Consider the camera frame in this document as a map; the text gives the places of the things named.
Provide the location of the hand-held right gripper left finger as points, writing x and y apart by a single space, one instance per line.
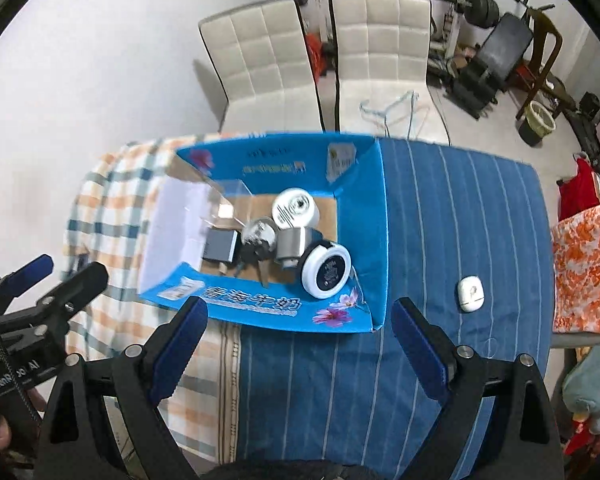
177 347

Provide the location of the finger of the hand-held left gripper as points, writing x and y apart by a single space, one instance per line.
80 285
30 270

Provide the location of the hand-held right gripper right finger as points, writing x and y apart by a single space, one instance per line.
422 350

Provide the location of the white earbuds case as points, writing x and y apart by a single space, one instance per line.
470 292

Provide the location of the blue cardboard box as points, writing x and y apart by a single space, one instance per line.
280 310

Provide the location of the grey power adapter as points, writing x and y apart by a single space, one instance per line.
220 245

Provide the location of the black car key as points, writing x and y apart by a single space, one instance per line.
252 260

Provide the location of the round white black compact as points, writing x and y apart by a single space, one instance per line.
327 270

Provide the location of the small round tin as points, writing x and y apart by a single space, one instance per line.
257 230

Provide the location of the clear plastic box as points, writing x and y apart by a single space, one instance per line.
220 200

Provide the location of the metal cup with perforated lid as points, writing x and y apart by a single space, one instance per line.
292 245

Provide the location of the white round jar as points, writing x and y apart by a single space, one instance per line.
292 207

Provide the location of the plaid cloth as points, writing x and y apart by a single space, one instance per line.
115 200

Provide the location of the blue striped tablecloth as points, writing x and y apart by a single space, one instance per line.
430 200

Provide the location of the teal cloth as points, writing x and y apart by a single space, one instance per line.
595 385

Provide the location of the red printed cloth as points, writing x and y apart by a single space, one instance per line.
577 442

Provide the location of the black trash bin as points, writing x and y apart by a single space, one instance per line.
535 130

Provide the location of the white padded chair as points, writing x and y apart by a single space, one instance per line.
260 60
380 45

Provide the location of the small black bag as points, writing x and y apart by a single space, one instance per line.
590 102

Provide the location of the red plastic bag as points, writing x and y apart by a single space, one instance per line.
315 55

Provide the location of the black weight bench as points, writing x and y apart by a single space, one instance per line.
505 45

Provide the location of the brown wooden chair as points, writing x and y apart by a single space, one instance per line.
550 45

